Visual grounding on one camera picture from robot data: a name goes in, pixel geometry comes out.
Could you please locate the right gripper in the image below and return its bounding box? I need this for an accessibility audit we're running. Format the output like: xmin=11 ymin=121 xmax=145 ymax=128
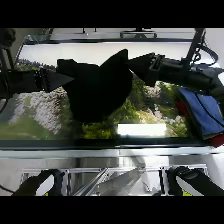
xmin=143 ymin=53 xmax=166 ymax=88

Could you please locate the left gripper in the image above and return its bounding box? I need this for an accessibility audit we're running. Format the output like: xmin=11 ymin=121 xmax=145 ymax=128
xmin=34 ymin=67 xmax=52 ymax=94

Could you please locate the black T-shirt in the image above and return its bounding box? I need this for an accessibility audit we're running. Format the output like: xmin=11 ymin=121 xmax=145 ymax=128
xmin=55 ymin=48 xmax=135 ymax=125

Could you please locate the blue garment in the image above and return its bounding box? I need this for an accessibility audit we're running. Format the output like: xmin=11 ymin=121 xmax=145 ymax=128
xmin=177 ymin=87 xmax=224 ymax=140

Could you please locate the red garment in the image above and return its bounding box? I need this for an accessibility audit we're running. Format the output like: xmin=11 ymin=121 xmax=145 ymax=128
xmin=175 ymin=99 xmax=224 ymax=148

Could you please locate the black cable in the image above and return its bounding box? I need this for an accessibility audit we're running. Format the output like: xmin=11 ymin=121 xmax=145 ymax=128
xmin=195 ymin=42 xmax=220 ymax=65

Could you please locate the silver frame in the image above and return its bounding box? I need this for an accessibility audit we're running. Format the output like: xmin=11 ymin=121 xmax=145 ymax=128
xmin=0 ymin=146 xmax=224 ymax=197

